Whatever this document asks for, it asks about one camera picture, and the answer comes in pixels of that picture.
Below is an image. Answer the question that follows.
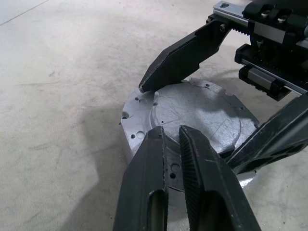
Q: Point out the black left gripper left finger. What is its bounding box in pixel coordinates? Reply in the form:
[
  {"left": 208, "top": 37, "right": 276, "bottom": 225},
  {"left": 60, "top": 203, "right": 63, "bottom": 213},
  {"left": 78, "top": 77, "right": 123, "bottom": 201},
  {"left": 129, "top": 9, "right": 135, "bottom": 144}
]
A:
[{"left": 112, "top": 125, "right": 169, "bottom": 231}]

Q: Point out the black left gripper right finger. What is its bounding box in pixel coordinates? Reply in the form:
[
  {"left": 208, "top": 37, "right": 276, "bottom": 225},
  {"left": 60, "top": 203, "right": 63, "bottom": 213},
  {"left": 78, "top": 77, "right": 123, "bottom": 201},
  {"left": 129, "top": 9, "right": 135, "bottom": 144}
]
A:
[{"left": 179, "top": 124, "right": 262, "bottom": 231}]

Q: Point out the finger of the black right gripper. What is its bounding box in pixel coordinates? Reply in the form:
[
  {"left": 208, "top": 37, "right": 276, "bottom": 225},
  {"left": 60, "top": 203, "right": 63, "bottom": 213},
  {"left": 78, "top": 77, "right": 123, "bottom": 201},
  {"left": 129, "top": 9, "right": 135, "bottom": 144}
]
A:
[
  {"left": 227, "top": 91, "right": 308, "bottom": 176},
  {"left": 138, "top": 20, "right": 233, "bottom": 94}
]

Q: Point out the grey motor housing lid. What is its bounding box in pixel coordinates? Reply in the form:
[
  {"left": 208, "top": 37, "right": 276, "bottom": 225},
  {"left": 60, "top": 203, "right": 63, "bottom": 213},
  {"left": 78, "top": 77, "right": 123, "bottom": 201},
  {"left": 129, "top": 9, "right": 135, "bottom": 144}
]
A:
[{"left": 121, "top": 77, "right": 261, "bottom": 192}]

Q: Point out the grey motor housing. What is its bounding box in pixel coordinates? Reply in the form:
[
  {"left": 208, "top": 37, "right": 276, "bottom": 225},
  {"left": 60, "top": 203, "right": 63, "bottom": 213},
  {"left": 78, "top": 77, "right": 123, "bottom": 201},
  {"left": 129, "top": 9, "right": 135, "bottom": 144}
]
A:
[{"left": 119, "top": 119, "right": 257, "bottom": 191}]

